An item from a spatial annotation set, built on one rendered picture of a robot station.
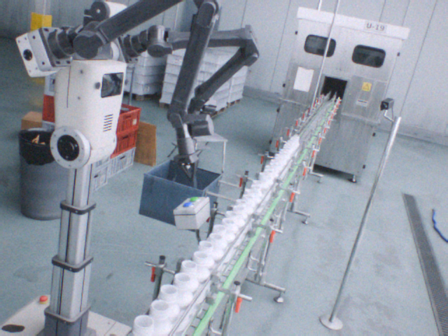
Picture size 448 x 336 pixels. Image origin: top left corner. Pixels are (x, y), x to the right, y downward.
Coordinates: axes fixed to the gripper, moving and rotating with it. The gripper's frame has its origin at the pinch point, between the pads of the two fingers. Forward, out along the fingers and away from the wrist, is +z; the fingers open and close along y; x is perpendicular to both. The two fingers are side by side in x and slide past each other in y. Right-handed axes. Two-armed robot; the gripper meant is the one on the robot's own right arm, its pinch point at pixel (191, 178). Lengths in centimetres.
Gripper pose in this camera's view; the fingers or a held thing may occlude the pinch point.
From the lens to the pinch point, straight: 153.6
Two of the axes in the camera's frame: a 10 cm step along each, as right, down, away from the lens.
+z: 1.4, 9.7, 2.1
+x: -9.5, 0.7, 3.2
